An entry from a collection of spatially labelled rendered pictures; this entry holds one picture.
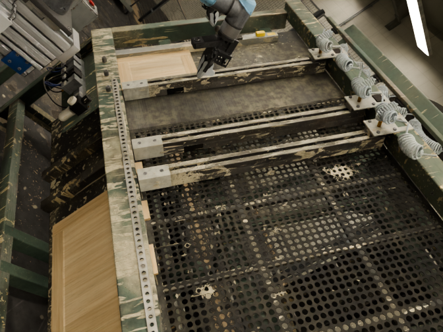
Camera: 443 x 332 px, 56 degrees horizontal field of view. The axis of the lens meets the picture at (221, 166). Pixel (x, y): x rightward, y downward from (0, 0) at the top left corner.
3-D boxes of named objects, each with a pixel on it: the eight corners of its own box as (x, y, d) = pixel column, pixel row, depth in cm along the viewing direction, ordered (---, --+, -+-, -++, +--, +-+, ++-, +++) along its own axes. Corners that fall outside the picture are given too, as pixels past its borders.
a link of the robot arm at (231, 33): (227, 25, 151) (221, 14, 156) (221, 36, 153) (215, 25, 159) (244, 33, 155) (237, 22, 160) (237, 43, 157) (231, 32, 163)
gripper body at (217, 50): (225, 69, 164) (240, 43, 158) (206, 62, 160) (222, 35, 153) (219, 59, 169) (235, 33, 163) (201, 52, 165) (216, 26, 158)
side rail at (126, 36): (114, 43, 257) (111, 27, 250) (282, 24, 278) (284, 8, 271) (115, 49, 253) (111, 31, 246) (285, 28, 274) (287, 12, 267)
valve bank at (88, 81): (41, 59, 226) (74, 33, 221) (62, 76, 236) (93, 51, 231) (38, 116, 193) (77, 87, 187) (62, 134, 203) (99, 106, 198)
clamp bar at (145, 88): (122, 91, 213) (115, 49, 196) (335, 61, 236) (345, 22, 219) (124, 103, 207) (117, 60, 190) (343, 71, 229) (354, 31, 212)
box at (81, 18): (57, 10, 235) (82, -9, 231) (74, 26, 243) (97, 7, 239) (57, 20, 227) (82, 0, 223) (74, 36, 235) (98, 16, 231)
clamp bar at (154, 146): (132, 148, 185) (124, 105, 167) (374, 108, 207) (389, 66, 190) (136, 164, 178) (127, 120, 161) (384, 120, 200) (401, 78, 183)
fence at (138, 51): (116, 56, 236) (115, 50, 234) (274, 37, 255) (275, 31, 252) (117, 61, 233) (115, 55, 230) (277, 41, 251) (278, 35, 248)
